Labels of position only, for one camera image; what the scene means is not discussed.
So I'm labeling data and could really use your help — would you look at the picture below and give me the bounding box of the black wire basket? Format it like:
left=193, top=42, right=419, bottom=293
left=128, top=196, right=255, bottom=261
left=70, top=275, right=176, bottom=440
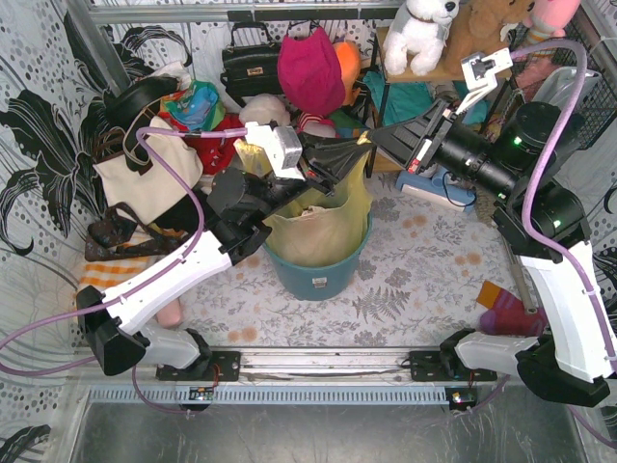
left=512, top=21, right=616, bottom=149

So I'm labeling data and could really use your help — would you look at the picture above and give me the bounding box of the black hat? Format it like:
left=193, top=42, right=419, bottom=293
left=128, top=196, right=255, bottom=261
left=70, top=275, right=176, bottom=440
left=104, top=75, right=179, bottom=128

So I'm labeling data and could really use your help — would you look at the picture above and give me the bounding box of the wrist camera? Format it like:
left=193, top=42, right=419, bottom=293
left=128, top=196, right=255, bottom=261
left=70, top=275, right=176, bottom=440
left=245, top=122, right=305, bottom=180
left=456, top=47, right=513, bottom=115

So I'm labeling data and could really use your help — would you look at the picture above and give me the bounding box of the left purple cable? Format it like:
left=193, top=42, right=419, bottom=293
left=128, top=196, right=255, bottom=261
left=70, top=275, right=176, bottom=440
left=0, top=125, right=250, bottom=380

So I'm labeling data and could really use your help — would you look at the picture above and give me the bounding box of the teal folded cloth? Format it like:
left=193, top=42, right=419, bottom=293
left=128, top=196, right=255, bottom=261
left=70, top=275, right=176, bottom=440
left=362, top=71, right=490, bottom=125

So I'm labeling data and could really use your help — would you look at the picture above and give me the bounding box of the magenta cloth bag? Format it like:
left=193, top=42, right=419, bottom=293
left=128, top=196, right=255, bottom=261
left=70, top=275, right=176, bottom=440
left=278, top=26, right=345, bottom=116

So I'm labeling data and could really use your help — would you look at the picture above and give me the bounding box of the floral table mat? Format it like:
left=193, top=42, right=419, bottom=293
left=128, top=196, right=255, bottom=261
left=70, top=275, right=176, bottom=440
left=180, top=174, right=517, bottom=346

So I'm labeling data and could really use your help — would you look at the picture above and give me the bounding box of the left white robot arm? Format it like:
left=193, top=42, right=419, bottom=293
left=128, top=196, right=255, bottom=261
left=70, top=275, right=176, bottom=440
left=76, top=134, right=371, bottom=379

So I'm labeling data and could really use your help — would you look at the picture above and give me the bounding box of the rainbow striped cloth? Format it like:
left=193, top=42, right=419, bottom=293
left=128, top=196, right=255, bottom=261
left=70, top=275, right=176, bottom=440
left=328, top=109, right=367, bottom=139

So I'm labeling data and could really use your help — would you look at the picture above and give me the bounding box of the teal trash bin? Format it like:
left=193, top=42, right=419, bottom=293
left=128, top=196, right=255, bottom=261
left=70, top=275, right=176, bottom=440
left=262, top=214, right=372, bottom=301

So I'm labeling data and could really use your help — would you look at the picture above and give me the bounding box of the black handbag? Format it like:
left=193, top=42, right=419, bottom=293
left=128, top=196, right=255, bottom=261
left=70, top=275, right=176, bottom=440
left=220, top=21, right=283, bottom=107

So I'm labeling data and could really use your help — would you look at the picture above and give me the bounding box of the brown teddy bear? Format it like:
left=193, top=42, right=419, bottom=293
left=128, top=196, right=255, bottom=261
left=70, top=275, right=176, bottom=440
left=443, top=0, right=535, bottom=74

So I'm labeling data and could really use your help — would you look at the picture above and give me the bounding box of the purple cable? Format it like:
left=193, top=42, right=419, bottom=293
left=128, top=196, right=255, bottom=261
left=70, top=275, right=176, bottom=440
left=510, top=39, right=617, bottom=449
left=0, top=125, right=250, bottom=380

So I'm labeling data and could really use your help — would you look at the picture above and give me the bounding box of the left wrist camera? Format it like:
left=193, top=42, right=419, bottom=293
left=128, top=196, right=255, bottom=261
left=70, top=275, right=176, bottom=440
left=245, top=122, right=305, bottom=180

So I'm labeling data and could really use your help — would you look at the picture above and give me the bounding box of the white dog plush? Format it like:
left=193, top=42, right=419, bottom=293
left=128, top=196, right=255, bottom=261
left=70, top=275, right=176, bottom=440
left=383, top=0, right=460, bottom=76

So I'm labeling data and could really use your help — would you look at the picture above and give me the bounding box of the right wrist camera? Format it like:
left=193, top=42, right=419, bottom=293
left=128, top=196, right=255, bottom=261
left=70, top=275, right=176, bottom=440
left=456, top=47, right=513, bottom=115

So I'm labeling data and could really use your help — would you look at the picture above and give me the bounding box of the purple orange sock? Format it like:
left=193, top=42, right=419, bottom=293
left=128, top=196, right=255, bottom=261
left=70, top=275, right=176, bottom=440
left=476, top=281, right=548, bottom=337

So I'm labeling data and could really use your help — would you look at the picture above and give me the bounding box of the pink plush toy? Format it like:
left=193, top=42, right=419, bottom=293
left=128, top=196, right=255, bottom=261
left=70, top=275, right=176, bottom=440
left=513, top=0, right=582, bottom=88

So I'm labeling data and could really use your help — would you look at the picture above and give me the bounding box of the orange plush toy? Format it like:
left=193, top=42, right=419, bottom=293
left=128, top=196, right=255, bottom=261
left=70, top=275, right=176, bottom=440
left=334, top=41, right=362, bottom=106

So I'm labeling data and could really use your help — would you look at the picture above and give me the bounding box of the metal base rail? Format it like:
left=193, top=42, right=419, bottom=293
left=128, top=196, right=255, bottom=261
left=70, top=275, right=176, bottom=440
left=115, top=344, right=531, bottom=406

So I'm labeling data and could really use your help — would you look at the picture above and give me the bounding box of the red cloth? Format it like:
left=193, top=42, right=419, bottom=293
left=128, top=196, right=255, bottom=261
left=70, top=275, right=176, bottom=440
left=184, top=113, right=242, bottom=176

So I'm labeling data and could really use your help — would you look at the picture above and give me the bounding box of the blue lint roller mop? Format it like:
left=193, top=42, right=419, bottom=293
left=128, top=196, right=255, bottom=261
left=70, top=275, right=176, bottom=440
left=395, top=166, right=476, bottom=213

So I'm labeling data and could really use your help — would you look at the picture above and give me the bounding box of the yellow trash bag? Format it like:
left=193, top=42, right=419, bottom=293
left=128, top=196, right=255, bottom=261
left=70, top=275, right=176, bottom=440
left=233, top=132, right=375, bottom=269

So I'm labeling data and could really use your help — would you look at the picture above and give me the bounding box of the silver pouch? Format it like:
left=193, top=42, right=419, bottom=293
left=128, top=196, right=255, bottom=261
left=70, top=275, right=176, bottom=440
left=533, top=67, right=602, bottom=109

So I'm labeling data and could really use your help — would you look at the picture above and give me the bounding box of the orange checkered towel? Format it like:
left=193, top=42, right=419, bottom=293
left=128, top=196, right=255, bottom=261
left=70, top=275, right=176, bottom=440
left=76, top=257, right=156, bottom=292

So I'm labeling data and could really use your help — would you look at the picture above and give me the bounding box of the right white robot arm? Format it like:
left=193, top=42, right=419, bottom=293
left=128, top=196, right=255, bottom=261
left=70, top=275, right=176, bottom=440
left=367, top=100, right=616, bottom=407

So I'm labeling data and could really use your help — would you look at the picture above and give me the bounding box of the white sheep plush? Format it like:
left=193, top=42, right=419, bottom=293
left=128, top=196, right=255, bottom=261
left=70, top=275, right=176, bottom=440
left=239, top=94, right=291, bottom=126

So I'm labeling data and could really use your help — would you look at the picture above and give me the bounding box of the pink white doll plush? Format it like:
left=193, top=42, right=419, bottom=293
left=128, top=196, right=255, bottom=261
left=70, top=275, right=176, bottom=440
left=297, top=112, right=337, bottom=138

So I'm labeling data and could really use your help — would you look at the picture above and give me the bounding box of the colourful scarf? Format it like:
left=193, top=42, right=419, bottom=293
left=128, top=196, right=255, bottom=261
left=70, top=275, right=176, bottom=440
left=158, top=81, right=226, bottom=131

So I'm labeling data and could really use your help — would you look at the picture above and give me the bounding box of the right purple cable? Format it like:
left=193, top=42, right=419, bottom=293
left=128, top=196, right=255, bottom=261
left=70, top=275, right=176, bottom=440
left=510, top=39, right=617, bottom=449

